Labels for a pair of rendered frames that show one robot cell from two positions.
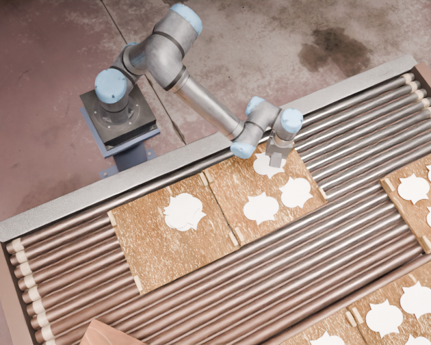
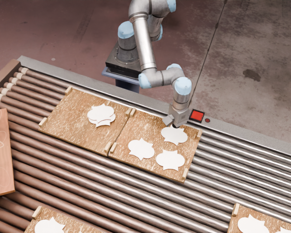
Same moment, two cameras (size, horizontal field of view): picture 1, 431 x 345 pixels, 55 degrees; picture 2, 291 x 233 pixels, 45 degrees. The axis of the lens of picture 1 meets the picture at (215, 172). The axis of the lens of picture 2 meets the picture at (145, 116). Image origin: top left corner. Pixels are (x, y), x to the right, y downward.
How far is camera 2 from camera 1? 1.10 m
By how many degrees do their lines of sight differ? 33
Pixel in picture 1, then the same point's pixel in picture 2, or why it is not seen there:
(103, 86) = (123, 26)
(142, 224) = (77, 105)
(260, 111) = (171, 70)
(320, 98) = (248, 135)
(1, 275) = (3, 72)
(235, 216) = (123, 140)
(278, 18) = not seen: outside the picture
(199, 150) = (146, 101)
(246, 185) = (148, 133)
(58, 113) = not seen: hidden behind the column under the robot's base
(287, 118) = (179, 80)
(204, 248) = (90, 139)
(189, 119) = not seen: hidden behind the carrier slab
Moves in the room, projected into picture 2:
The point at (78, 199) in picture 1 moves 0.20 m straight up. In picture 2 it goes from (67, 75) to (63, 50)
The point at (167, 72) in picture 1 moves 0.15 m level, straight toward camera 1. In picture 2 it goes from (134, 7) to (111, 20)
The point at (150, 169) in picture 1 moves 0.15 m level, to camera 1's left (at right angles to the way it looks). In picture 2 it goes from (112, 90) to (101, 75)
